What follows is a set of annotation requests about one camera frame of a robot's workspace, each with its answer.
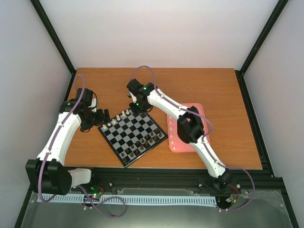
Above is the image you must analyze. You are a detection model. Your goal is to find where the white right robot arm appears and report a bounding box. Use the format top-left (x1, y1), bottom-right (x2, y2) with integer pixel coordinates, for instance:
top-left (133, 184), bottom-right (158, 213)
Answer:
top-left (126, 79), bottom-right (232, 193)

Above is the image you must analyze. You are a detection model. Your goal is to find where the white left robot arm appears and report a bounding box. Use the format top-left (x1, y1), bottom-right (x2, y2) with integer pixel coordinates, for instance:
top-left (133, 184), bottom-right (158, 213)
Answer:
top-left (25, 88), bottom-right (105, 195)

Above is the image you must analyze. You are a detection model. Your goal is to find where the black and silver chessboard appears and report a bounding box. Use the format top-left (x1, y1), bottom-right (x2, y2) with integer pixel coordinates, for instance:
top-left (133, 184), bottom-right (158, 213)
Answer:
top-left (98, 109), bottom-right (168, 168)

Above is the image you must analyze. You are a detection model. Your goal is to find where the pink plastic tray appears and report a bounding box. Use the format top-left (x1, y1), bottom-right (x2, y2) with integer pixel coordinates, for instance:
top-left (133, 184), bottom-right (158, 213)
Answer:
top-left (167, 113), bottom-right (208, 153)

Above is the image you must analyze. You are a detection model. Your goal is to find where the light blue cable duct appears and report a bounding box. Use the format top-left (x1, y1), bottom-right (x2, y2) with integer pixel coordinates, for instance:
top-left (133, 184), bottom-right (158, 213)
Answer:
top-left (50, 193), bottom-right (216, 207)

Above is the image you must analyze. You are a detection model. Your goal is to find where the black aluminium frame post left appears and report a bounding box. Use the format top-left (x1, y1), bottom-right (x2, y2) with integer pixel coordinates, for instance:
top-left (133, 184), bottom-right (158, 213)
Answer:
top-left (29, 0), bottom-right (77, 75)

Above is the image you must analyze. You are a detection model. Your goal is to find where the black aluminium frame post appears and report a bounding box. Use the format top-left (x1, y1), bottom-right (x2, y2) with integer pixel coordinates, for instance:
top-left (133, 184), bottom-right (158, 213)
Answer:
top-left (29, 0), bottom-right (77, 75)
top-left (238, 0), bottom-right (289, 74)

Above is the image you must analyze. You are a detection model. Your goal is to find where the black aluminium frame post right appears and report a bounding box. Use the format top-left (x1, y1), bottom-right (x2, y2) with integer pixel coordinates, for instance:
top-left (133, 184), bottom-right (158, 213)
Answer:
top-left (238, 0), bottom-right (289, 74)

